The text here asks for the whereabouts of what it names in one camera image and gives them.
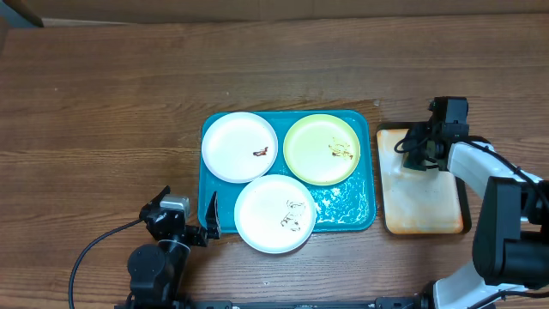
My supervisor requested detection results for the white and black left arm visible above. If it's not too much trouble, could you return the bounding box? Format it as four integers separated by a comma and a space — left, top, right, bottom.
125, 186, 221, 308

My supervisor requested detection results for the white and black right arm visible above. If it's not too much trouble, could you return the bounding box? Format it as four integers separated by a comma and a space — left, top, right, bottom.
395, 120, 548, 308

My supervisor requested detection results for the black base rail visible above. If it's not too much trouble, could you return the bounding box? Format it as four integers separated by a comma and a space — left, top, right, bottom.
113, 296, 431, 309

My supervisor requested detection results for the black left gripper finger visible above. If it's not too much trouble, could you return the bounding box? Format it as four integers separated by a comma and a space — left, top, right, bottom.
205, 191, 221, 239
140, 185, 171, 215

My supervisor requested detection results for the black tray with soapy foam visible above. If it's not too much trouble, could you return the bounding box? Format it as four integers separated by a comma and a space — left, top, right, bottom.
376, 123, 472, 235

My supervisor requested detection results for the white plate with red stain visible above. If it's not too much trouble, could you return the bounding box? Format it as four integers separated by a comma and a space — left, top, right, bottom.
202, 112, 278, 184

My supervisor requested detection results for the yellow-green plate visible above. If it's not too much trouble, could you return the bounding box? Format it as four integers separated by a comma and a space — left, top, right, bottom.
283, 114, 361, 186

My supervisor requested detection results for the white plate with brown stain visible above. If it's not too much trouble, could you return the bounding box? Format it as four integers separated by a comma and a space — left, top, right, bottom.
234, 174, 317, 254

